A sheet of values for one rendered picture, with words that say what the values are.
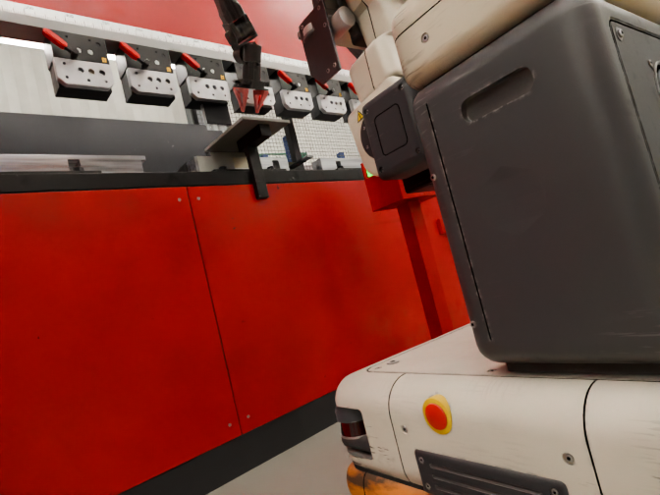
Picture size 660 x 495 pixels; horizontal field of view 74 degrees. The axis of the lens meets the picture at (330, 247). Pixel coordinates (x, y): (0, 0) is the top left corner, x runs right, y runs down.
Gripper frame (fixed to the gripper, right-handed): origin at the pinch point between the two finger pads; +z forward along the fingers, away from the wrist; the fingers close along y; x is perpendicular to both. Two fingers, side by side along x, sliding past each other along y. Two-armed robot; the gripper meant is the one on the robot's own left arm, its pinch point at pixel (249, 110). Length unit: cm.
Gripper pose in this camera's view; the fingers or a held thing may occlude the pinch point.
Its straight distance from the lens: 154.3
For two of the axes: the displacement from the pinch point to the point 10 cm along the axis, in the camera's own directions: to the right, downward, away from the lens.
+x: 6.7, 2.8, -6.9
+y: -7.4, 1.4, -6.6
